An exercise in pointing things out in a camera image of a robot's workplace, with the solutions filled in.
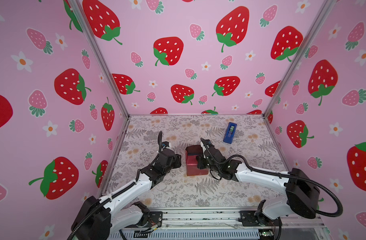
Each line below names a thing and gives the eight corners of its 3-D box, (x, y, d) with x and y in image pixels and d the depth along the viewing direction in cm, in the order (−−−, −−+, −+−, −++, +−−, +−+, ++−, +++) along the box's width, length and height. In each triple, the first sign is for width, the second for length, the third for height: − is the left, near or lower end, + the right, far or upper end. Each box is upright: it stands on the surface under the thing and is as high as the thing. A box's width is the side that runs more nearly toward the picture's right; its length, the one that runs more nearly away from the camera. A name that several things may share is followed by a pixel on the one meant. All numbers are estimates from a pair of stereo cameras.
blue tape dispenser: (222, 141, 107) (224, 135, 102) (226, 127, 116) (228, 121, 111) (231, 144, 106) (234, 138, 100) (234, 129, 115) (237, 123, 109)
